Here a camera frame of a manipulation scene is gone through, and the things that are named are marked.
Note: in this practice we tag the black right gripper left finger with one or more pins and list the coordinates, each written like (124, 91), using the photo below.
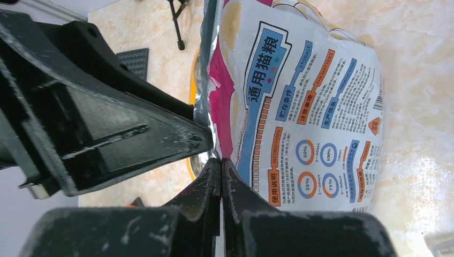
(187, 225)

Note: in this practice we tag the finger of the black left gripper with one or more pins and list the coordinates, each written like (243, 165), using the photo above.
(70, 132)
(83, 44)

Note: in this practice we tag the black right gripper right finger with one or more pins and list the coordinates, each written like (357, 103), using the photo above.
(253, 227)

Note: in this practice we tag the pink blue pet food bag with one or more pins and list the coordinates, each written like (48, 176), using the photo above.
(296, 104)

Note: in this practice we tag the yellow double pet bowl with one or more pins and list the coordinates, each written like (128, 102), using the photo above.
(195, 163)

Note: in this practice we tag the dark grey lego baseplate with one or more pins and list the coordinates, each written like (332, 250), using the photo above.
(136, 61)

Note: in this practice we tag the black tripod stand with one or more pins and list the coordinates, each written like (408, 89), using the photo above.
(175, 15)

